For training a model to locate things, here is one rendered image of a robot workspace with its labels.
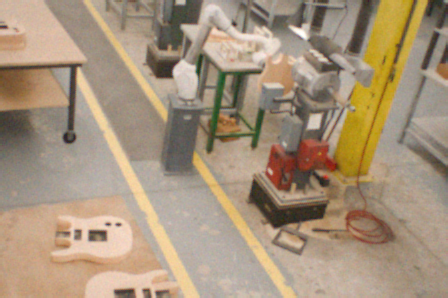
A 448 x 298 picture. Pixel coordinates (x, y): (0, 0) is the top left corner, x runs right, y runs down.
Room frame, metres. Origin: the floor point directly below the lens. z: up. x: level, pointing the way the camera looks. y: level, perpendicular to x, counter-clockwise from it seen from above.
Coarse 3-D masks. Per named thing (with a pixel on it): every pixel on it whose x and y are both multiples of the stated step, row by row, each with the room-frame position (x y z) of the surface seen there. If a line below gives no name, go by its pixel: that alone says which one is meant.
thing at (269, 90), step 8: (264, 88) 4.53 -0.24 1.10; (272, 88) 4.52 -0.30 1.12; (280, 88) 4.55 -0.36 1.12; (264, 96) 4.51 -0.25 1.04; (272, 96) 4.52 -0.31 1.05; (280, 96) 4.56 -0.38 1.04; (264, 104) 4.50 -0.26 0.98; (272, 104) 4.53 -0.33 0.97; (272, 112) 4.58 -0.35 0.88; (280, 112) 4.53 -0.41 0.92
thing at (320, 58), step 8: (328, 40) 4.66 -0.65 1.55; (320, 48) 4.72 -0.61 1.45; (328, 48) 4.64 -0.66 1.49; (336, 48) 4.55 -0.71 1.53; (304, 56) 4.64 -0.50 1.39; (312, 56) 4.55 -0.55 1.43; (320, 56) 4.55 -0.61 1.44; (328, 56) 4.61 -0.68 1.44; (312, 64) 4.52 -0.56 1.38; (320, 64) 4.44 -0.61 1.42; (328, 64) 4.44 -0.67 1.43
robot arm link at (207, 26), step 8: (208, 8) 5.08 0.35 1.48; (216, 8) 5.04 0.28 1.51; (208, 16) 5.02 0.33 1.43; (208, 24) 5.03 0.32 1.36; (200, 32) 5.04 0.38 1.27; (208, 32) 5.04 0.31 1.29; (200, 40) 5.02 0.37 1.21; (192, 48) 5.02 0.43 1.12; (200, 48) 5.02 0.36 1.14; (192, 56) 5.00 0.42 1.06; (184, 64) 4.98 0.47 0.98; (192, 64) 5.01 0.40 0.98; (176, 72) 4.98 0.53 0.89; (176, 80) 4.92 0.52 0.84
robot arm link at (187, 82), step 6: (186, 72) 4.83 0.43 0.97; (192, 72) 4.86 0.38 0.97; (180, 78) 4.82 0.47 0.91; (186, 78) 4.79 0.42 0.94; (192, 78) 4.80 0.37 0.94; (180, 84) 4.80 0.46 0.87; (186, 84) 4.77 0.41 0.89; (192, 84) 4.78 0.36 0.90; (180, 90) 4.79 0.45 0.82; (186, 90) 4.77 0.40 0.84; (192, 90) 4.78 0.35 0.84; (180, 96) 4.79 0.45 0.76; (186, 96) 4.77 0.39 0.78; (192, 96) 4.79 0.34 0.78
